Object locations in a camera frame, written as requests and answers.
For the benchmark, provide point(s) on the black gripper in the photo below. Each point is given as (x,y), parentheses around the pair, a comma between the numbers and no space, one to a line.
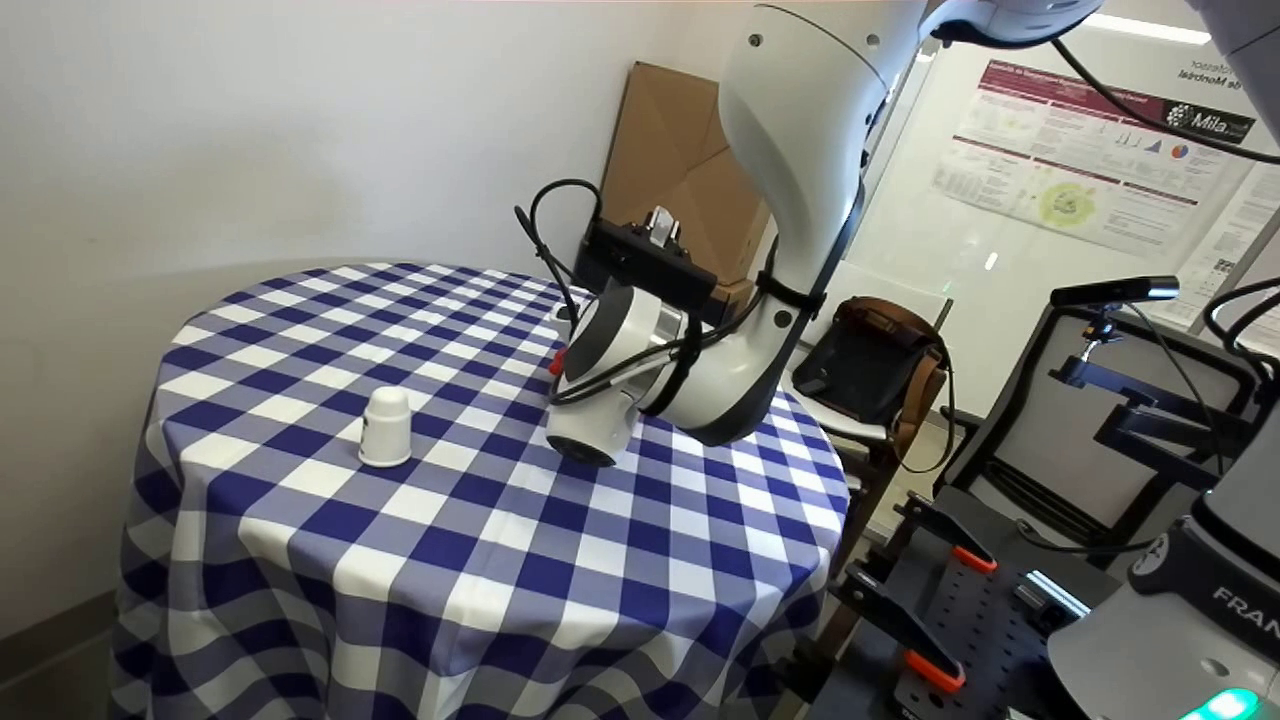
(627,253)

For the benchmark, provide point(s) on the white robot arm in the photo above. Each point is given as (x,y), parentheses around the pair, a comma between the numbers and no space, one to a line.
(803,106)

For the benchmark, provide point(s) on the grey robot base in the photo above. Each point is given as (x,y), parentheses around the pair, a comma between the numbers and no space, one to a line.
(1195,634)

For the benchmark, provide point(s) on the red plastic bowl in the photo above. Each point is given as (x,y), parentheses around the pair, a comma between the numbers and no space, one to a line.
(557,363)

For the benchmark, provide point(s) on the brown cardboard sheet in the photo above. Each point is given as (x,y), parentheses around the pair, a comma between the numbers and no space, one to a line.
(670,155)

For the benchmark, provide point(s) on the white plastic cup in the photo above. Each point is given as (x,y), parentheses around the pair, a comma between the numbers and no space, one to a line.
(387,432)

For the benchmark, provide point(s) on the black brown bag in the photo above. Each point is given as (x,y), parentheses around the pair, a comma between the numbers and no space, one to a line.
(878,367)

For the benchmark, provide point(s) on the wooden chair with cushion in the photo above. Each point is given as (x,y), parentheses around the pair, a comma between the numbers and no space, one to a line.
(870,457)

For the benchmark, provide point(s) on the blue white checkered tablecloth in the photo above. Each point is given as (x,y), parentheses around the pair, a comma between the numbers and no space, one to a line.
(270,572)

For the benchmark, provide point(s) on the orange black clamp right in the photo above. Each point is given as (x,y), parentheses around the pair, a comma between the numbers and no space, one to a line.
(954,535)

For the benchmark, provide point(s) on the orange black clamp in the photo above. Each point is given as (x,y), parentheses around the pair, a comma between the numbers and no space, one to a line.
(923,650)
(954,535)

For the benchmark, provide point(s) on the orange black clamp left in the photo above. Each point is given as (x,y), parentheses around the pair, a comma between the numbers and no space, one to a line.
(923,650)

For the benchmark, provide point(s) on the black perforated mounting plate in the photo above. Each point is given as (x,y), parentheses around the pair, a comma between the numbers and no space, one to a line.
(995,627)

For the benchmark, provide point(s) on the black monitor stand frame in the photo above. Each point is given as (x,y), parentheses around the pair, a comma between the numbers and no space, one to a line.
(1109,427)

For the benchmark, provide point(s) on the wall poster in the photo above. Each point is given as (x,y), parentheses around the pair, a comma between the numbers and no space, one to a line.
(1042,155)

